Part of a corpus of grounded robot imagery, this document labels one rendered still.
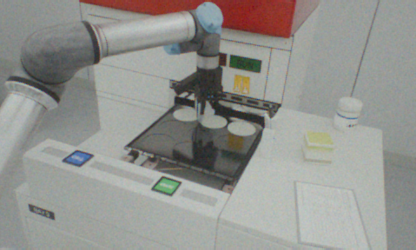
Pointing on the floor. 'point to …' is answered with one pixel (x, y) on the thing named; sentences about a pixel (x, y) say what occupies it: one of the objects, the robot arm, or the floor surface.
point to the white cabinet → (73, 230)
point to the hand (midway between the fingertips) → (198, 120)
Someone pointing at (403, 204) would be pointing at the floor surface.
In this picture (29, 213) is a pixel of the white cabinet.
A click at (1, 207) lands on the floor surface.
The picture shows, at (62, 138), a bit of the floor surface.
